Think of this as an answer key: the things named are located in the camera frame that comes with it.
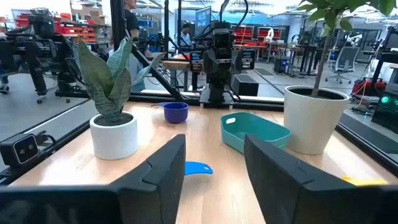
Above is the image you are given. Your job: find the teal plastic basket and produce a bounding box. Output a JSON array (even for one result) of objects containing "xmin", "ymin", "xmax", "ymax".
[{"xmin": 220, "ymin": 111, "xmax": 292, "ymax": 155}]

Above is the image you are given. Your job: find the red toolbox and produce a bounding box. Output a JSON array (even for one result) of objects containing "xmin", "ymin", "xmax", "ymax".
[{"xmin": 352, "ymin": 78, "xmax": 387, "ymax": 96}]

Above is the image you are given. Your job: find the blue measuring cup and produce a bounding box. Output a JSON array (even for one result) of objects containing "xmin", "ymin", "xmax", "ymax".
[{"xmin": 185, "ymin": 161, "xmax": 214, "ymax": 176}]

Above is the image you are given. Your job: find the green snake plant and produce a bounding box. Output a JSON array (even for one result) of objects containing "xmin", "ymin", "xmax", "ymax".
[{"xmin": 73, "ymin": 37, "xmax": 165, "ymax": 124}]

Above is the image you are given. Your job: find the purple measuring cup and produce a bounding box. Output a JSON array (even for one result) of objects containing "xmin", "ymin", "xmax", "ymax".
[{"xmin": 151, "ymin": 101, "xmax": 189, "ymax": 124}]

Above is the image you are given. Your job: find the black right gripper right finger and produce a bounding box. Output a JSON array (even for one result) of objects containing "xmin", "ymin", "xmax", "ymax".
[{"xmin": 244, "ymin": 134, "xmax": 358, "ymax": 224}]

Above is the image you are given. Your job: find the grey office chair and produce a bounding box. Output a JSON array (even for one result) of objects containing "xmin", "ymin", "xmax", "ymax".
[{"xmin": 325, "ymin": 46, "xmax": 361, "ymax": 85}]

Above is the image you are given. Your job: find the leafy green plant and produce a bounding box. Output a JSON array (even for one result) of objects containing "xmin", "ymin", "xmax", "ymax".
[{"xmin": 298, "ymin": 0, "xmax": 398, "ymax": 98}]

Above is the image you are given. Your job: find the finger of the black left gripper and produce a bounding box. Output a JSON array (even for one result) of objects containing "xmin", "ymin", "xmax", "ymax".
[
  {"xmin": 190, "ymin": 51, "xmax": 203, "ymax": 73},
  {"xmin": 241, "ymin": 49, "xmax": 256, "ymax": 70}
]

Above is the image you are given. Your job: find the black table-level camera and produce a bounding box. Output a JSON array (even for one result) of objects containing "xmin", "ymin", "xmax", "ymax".
[{"xmin": 0, "ymin": 133, "xmax": 40, "ymax": 167}]

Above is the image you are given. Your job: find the black equipment with green light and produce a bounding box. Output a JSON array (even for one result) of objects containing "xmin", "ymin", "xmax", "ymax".
[{"xmin": 371, "ymin": 90, "xmax": 398, "ymax": 134}]

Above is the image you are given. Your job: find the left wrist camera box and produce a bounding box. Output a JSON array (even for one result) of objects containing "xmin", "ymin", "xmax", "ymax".
[{"xmin": 213, "ymin": 21, "xmax": 234, "ymax": 50}]

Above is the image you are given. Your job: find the dark computer monitor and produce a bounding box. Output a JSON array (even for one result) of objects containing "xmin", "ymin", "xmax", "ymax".
[{"xmin": 195, "ymin": 5, "xmax": 212, "ymax": 35}]

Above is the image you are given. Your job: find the yellow measuring cup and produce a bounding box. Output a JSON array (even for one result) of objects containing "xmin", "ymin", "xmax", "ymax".
[{"xmin": 341, "ymin": 175, "xmax": 389, "ymax": 187}]

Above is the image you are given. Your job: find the wooden side table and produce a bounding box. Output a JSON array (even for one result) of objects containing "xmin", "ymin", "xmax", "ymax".
[{"xmin": 162, "ymin": 59, "xmax": 191, "ymax": 70}]

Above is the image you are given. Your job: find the tall cream round pot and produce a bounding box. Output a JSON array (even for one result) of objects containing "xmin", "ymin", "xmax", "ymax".
[{"xmin": 283, "ymin": 85, "xmax": 351, "ymax": 156}]

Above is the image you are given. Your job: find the black neighbouring robot rig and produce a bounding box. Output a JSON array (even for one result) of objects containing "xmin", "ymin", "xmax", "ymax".
[{"xmin": 0, "ymin": 7, "xmax": 81, "ymax": 103}]

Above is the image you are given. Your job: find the person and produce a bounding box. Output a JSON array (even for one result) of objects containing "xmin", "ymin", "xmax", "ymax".
[
  {"xmin": 178, "ymin": 23, "xmax": 193, "ymax": 47},
  {"xmin": 123, "ymin": 0, "xmax": 156, "ymax": 93}
]

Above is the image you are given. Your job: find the red parts bins shelf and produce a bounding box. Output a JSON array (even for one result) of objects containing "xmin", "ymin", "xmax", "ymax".
[
  {"xmin": 233, "ymin": 26, "xmax": 282, "ymax": 44},
  {"xmin": 14, "ymin": 12, "xmax": 108, "ymax": 44}
]

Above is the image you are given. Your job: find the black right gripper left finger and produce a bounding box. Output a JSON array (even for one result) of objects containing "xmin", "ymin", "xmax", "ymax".
[{"xmin": 108, "ymin": 134, "xmax": 187, "ymax": 224}]

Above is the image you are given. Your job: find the black aluminium table frame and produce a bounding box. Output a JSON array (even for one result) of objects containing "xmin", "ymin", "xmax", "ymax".
[{"xmin": 0, "ymin": 0, "xmax": 398, "ymax": 187}]

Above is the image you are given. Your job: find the black floor box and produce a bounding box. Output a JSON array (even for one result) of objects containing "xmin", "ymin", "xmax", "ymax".
[{"xmin": 231, "ymin": 73, "xmax": 259, "ymax": 97}]

